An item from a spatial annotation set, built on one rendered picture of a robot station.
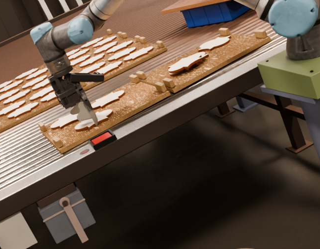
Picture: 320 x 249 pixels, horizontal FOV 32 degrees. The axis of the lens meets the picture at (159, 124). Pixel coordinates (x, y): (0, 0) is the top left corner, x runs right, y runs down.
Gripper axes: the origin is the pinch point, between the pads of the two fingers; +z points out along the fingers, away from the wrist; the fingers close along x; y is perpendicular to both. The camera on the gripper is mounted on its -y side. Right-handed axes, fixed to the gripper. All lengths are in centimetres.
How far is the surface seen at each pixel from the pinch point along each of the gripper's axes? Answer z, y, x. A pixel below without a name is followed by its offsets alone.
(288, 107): 72, -110, -75
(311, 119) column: 19, -52, 44
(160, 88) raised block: -0.3, -23.7, 7.4
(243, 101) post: 96, -127, -166
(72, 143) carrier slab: 0.5, 10.7, 9.5
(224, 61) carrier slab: 1.7, -47.9, 8.9
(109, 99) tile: 0.5, -10.4, -13.1
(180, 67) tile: -1.2, -35.3, 0.3
